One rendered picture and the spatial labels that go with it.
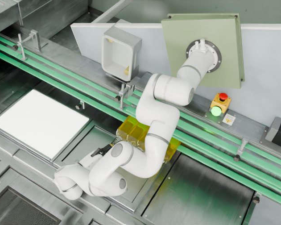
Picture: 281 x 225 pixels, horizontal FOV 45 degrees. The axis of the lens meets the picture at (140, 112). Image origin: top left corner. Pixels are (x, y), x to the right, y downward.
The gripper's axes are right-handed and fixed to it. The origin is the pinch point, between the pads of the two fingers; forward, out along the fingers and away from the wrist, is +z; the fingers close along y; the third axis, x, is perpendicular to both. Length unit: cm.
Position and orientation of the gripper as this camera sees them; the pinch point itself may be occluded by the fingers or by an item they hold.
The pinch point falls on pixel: (107, 151)
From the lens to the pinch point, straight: 158.9
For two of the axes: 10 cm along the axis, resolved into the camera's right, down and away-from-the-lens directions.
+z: 7.1, -4.8, 5.1
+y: 0.9, -6.6, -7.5
